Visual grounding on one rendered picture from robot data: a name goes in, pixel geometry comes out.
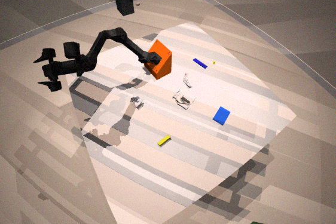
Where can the blue block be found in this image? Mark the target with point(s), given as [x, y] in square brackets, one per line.
[221, 115]

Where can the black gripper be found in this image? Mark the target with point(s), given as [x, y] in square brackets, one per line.
[49, 54]

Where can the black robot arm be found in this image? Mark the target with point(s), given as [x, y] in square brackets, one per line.
[87, 63]

